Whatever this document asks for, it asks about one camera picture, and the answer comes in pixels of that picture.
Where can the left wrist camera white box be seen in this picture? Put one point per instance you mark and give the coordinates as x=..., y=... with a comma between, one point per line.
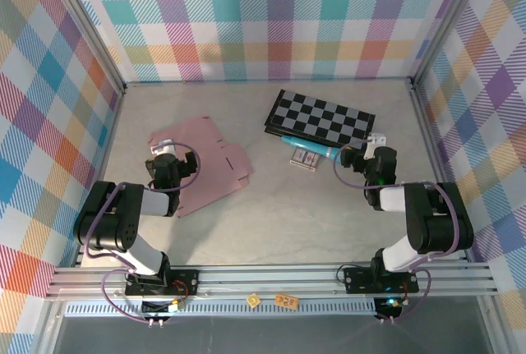
x=162, y=148

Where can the aluminium frame post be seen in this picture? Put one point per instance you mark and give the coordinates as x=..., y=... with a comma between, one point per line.
x=491, y=327
x=85, y=21
x=49, y=327
x=446, y=21

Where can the right front aluminium frame post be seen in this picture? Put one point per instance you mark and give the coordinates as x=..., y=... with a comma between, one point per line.
x=491, y=327

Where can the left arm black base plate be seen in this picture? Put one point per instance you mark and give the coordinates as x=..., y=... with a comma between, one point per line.
x=185, y=282

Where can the small orange tag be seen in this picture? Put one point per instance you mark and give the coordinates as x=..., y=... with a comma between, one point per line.
x=286, y=300

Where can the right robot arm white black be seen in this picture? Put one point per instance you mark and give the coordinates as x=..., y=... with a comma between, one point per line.
x=435, y=226

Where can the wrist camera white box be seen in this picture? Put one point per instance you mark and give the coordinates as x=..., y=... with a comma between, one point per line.
x=376, y=142
x=162, y=148

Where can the right side aluminium frame rail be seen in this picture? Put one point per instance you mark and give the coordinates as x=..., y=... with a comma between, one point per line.
x=440, y=165

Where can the aluminium frame rail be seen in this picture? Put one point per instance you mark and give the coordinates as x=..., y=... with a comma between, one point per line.
x=267, y=81
x=440, y=165

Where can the wide aluminium mounting rail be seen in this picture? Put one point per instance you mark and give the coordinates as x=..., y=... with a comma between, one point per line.
x=267, y=282

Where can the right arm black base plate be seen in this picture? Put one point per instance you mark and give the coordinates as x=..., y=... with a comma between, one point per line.
x=357, y=280

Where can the playing card pack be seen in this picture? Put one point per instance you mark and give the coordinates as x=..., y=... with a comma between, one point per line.
x=304, y=161

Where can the small yellow tag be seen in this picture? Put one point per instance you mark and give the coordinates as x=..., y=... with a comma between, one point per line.
x=253, y=300

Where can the black grey folding chessboard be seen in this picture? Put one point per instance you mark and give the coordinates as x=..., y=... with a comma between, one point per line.
x=320, y=118

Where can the rear aluminium frame rail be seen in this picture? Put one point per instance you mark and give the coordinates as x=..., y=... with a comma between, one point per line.
x=267, y=81

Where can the left front aluminium frame post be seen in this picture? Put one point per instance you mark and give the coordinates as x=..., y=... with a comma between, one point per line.
x=49, y=327

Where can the left rear aluminium frame post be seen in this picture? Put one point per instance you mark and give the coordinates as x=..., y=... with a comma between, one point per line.
x=85, y=21

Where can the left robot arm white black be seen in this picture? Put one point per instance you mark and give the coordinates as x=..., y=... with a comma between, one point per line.
x=123, y=239

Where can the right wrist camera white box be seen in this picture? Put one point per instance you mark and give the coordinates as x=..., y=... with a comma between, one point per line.
x=376, y=142

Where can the right rear aluminium frame post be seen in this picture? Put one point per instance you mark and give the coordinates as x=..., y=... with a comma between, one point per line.
x=446, y=21

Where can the pink paper box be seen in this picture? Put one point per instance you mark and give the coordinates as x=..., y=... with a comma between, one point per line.
x=213, y=165

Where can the teal marker pen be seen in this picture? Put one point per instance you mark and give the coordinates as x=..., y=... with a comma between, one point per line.
x=308, y=146

